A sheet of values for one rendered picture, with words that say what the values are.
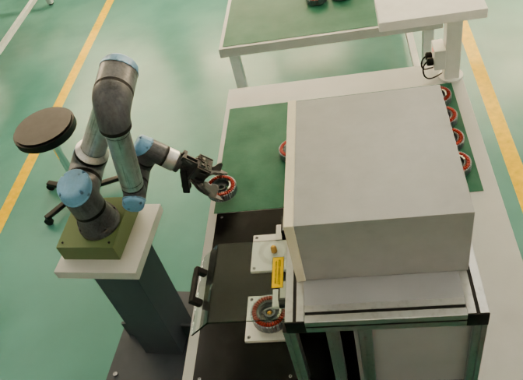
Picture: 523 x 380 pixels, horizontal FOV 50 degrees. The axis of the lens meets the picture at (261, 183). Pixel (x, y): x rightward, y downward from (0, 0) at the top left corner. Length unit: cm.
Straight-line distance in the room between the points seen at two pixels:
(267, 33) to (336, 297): 188
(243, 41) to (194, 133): 93
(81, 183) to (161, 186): 149
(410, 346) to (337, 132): 54
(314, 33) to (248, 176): 99
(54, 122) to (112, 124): 157
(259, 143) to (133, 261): 69
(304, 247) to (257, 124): 119
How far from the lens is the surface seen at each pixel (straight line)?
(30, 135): 320
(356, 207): 120
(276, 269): 144
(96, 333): 288
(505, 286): 179
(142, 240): 207
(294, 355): 146
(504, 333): 171
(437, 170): 127
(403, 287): 132
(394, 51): 403
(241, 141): 230
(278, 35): 291
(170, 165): 194
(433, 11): 203
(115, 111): 165
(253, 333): 169
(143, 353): 270
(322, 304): 131
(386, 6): 208
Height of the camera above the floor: 222
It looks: 44 degrees down
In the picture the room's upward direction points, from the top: 15 degrees counter-clockwise
